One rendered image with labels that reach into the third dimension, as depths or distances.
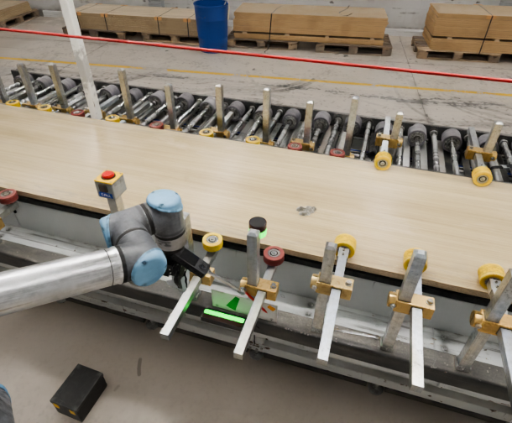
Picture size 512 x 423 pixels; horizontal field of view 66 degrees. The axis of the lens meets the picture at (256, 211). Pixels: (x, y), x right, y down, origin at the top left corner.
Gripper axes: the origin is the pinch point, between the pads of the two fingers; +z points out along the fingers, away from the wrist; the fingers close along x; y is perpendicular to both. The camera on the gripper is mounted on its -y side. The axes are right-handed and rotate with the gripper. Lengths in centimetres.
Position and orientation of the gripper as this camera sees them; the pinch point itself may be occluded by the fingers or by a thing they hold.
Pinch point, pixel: (185, 289)
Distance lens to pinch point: 131.8
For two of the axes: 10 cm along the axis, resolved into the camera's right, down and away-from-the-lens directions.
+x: -2.7, 6.0, -7.5
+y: -9.6, -1.7, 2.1
